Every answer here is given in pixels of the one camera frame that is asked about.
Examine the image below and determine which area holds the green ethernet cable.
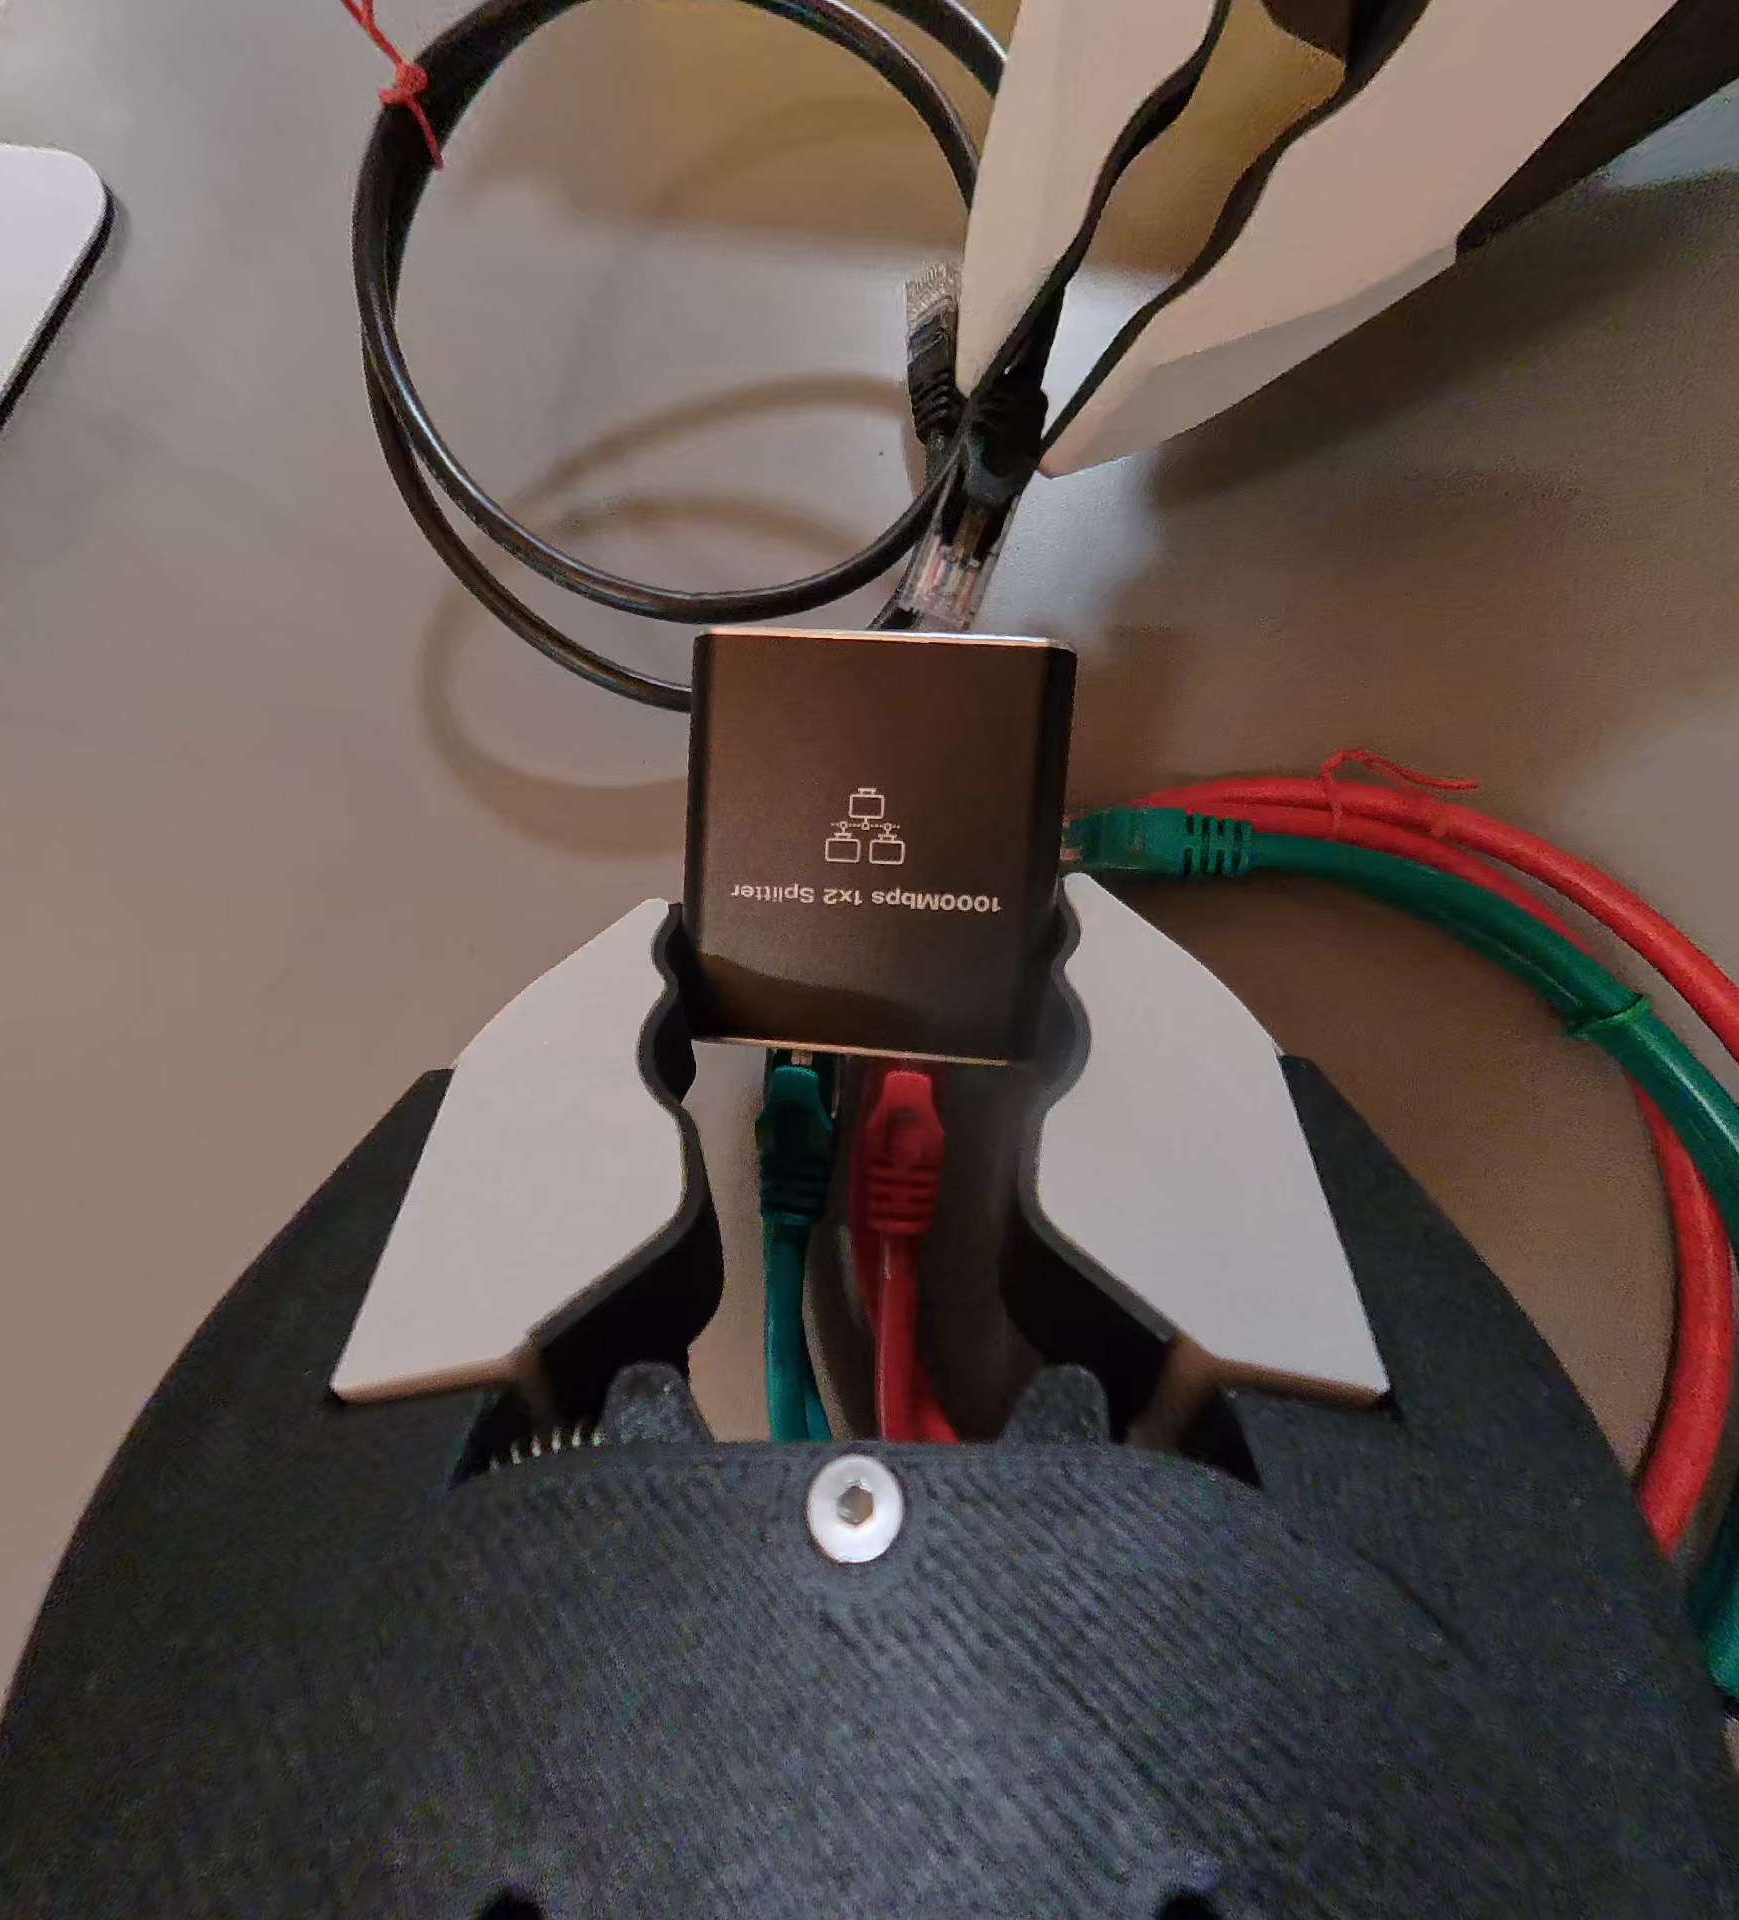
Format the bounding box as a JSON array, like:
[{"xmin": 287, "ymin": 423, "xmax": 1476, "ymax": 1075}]
[{"xmin": 756, "ymin": 808, "xmax": 1739, "ymax": 1697}]

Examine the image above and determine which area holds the red ethernet cable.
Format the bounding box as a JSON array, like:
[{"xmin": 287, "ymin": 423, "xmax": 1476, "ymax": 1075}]
[{"xmin": 858, "ymin": 750, "xmax": 1739, "ymax": 1561}]

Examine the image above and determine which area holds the red twist tie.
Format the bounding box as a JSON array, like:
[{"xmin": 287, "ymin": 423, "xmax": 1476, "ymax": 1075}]
[
  {"xmin": 341, "ymin": 0, "xmax": 447, "ymax": 170},
  {"xmin": 1318, "ymin": 750, "xmax": 1478, "ymax": 828}
]

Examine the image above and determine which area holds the grey desk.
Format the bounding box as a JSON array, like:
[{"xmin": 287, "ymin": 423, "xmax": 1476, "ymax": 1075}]
[{"xmin": 0, "ymin": 0, "xmax": 1739, "ymax": 1920}]

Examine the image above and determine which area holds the black ethernet cable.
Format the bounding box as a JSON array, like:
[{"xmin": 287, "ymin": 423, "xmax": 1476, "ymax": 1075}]
[{"xmin": 350, "ymin": 0, "xmax": 1051, "ymax": 710}]

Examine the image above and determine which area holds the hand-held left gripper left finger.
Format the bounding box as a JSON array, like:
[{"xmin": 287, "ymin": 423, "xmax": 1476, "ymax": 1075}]
[{"xmin": 327, "ymin": 895, "xmax": 731, "ymax": 1410}]

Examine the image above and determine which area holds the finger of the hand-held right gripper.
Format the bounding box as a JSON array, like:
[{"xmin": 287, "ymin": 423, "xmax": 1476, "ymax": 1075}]
[
  {"xmin": 953, "ymin": 0, "xmax": 1234, "ymax": 399},
  {"xmin": 1037, "ymin": 0, "xmax": 1688, "ymax": 480}
]

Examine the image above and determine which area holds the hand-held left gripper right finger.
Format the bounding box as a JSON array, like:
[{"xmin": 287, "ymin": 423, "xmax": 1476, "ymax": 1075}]
[{"xmin": 1012, "ymin": 874, "xmax": 1397, "ymax": 1410}]

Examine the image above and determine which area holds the black ethernet splitter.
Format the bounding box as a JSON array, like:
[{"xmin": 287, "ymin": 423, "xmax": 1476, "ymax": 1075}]
[{"xmin": 682, "ymin": 630, "xmax": 1082, "ymax": 1066}]

